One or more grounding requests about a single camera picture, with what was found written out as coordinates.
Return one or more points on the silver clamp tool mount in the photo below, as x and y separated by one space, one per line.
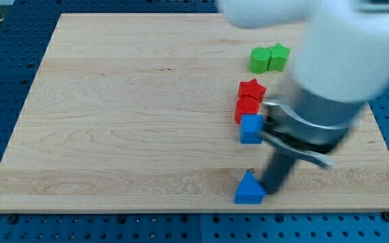
302 125

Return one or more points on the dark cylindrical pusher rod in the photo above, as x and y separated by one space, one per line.
278 169

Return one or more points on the blue triangle block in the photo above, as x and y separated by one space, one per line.
249 190

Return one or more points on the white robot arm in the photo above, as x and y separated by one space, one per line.
341 63

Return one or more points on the blue cube block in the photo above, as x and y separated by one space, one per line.
250 126

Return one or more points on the red cylinder block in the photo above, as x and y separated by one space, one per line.
245 106

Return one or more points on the red star block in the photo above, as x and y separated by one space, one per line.
252 89

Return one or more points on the green star block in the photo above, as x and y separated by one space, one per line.
279 57

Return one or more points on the green cylinder block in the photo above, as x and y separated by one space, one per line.
259 60

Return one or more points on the wooden board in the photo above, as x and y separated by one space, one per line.
134 113

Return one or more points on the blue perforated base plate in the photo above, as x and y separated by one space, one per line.
25 32

